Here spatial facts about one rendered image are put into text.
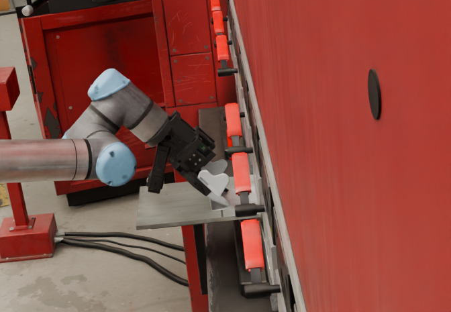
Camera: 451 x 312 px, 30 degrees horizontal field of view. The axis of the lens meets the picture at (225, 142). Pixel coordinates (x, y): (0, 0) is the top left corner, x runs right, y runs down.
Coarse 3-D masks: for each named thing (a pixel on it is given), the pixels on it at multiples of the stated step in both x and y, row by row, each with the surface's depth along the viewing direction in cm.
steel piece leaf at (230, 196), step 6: (252, 186) 179; (228, 192) 178; (234, 192) 178; (252, 192) 177; (228, 198) 175; (234, 198) 175; (252, 198) 174; (210, 204) 174; (216, 204) 173; (234, 204) 173; (216, 210) 171
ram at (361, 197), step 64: (256, 0) 92; (320, 0) 41; (384, 0) 27; (448, 0) 20; (256, 64) 105; (320, 64) 44; (384, 64) 28; (448, 64) 20; (320, 128) 47; (384, 128) 29; (448, 128) 21; (320, 192) 50; (384, 192) 30; (448, 192) 21; (320, 256) 54; (384, 256) 31; (448, 256) 22
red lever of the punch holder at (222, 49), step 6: (222, 36) 174; (216, 42) 174; (222, 42) 174; (222, 48) 173; (222, 54) 172; (222, 60) 172; (228, 60) 173; (222, 66) 171; (222, 72) 171; (228, 72) 171; (234, 72) 171
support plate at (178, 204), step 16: (144, 192) 182; (160, 192) 181; (176, 192) 181; (192, 192) 180; (144, 208) 175; (160, 208) 174; (176, 208) 174; (192, 208) 173; (208, 208) 173; (144, 224) 169; (160, 224) 169; (176, 224) 169; (192, 224) 169
